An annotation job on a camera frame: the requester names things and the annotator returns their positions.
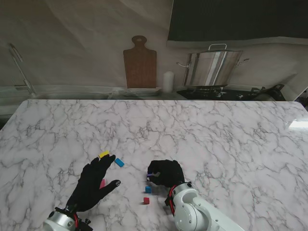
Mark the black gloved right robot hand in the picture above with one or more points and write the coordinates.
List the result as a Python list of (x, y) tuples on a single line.
[(168, 173)]

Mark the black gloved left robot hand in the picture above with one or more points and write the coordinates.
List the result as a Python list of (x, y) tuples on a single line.
[(91, 187)]

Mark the pink domino block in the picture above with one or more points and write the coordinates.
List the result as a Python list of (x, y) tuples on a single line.
[(102, 183)]

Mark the purple domino block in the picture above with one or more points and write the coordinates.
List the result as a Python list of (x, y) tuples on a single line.
[(148, 176)]

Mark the blue domino block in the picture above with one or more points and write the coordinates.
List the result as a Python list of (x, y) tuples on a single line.
[(119, 162), (148, 189)]

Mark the red domino block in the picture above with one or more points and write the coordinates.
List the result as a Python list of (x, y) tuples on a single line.
[(146, 201)]

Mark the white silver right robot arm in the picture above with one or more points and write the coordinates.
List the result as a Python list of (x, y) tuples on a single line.
[(187, 211)]

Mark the yellow domino block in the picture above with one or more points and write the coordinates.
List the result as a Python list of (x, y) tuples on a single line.
[(104, 154)]

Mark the stack of white plates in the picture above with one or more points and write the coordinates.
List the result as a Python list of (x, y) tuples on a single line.
[(142, 92)]

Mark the black gas stove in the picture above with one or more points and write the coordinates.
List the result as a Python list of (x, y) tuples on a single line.
[(207, 92)]

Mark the white cylinder candle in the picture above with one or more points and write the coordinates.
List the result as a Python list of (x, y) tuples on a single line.
[(168, 81)]

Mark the steel kitchen sink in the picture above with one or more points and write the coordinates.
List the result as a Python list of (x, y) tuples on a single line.
[(72, 96)]

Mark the brown wooden cutting board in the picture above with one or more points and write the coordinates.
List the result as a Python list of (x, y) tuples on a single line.
[(140, 67)]

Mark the large steel stock pot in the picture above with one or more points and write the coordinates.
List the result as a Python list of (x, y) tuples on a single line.
[(214, 67)]

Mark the black frying pan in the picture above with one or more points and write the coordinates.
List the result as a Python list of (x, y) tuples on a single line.
[(269, 93)]

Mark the chrome kitchen faucet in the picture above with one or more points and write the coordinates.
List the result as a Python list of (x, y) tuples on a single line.
[(21, 69)]

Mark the dark range hood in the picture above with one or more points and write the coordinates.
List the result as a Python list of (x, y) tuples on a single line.
[(240, 19)]

